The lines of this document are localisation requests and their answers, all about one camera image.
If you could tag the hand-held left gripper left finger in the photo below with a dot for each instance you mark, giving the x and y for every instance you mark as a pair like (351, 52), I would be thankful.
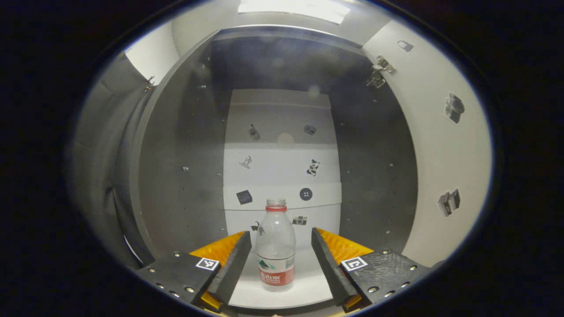
(233, 273)

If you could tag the metal door hinge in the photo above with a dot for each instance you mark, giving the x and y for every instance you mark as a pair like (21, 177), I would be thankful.
(378, 72)

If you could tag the dark grey cabinet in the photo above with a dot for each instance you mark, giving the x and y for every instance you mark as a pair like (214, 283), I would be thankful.
(185, 145)

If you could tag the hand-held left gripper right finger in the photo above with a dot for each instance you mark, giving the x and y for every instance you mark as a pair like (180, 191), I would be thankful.
(328, 268)

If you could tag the black backdrop cloth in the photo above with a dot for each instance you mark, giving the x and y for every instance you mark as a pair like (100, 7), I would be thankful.
(101, 154)

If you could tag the grey cabinet door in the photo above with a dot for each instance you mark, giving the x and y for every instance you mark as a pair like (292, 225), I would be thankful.
(440, 154)

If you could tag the clear plastic bottle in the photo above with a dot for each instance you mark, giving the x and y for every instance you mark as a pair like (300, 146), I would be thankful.
(275, 246)

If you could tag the white cabinet shelf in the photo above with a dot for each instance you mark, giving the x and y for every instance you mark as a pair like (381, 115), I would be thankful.
(308, 281)

